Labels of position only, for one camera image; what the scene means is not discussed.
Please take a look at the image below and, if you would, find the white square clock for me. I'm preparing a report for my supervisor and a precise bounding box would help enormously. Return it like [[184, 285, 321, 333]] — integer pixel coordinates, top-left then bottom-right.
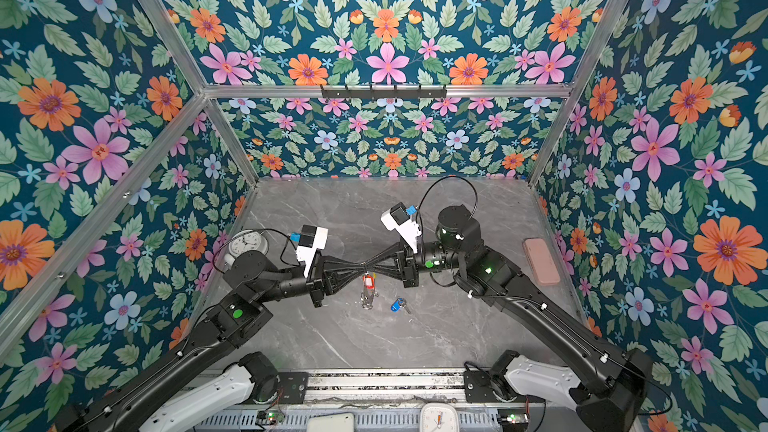
[[418, 403, 460, 432]]

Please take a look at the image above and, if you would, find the key with blue tag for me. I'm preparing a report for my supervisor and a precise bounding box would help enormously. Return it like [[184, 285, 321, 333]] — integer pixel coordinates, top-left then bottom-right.
[[390, 298, 411, 314]]

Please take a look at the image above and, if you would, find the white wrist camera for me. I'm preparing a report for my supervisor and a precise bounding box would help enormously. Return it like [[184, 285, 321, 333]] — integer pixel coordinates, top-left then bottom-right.
[[381, 202, 422, 253], [290, 225, 328, 278]]

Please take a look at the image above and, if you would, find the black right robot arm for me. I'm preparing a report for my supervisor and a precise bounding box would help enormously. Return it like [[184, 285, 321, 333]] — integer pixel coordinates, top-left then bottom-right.
[[381, 203, 652, 431]]

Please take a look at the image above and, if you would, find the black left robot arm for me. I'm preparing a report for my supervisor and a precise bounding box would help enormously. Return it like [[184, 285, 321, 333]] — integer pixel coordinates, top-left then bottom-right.
[[51, 251, 364, 431]]

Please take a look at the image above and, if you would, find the large grey perforated keyring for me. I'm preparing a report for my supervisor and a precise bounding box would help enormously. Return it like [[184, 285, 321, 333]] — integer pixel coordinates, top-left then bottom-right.
[[361, 272, 378, 310]]

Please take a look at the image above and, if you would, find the pink rectangular case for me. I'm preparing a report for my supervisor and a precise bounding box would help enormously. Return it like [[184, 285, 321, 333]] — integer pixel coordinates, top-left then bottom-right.
[[523, 238, 561, 286]]

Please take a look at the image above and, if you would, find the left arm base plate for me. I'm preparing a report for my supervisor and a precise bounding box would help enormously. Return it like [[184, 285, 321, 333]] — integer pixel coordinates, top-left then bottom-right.
[[243, 372, 310, 405]]

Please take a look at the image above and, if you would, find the black hook rail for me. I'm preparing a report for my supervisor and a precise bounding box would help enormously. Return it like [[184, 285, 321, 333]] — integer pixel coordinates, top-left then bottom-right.
[[320, 85, 448, 100]]

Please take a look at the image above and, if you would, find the white device at front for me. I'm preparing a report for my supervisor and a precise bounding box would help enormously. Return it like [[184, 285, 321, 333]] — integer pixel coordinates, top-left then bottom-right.
[[306, 413, 356, 432]]

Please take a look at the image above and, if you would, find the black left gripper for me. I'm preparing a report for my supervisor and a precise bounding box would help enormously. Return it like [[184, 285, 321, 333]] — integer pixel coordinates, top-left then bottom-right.
[[255, 248, 367, 310]]

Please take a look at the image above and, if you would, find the white alarm clock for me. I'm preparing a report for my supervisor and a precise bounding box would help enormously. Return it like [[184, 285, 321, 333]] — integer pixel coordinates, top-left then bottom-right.
[[224, 229, 269, 266]]

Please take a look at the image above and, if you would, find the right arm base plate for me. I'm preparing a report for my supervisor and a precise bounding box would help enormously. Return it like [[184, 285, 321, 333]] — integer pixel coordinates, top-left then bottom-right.
[[463, 369, 527, 404]]

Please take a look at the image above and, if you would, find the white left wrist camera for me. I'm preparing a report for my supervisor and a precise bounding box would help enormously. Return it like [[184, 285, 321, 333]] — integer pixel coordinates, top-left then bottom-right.
[[290, 225, 328, 278]]

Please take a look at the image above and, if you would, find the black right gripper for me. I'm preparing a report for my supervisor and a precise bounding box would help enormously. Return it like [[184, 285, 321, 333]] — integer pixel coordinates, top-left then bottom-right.
[[366, 239, 468, 291]]

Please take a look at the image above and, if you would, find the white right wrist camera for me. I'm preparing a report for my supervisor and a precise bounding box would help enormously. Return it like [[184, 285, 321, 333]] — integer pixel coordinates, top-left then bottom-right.
[[381, 202, 422, 253]]

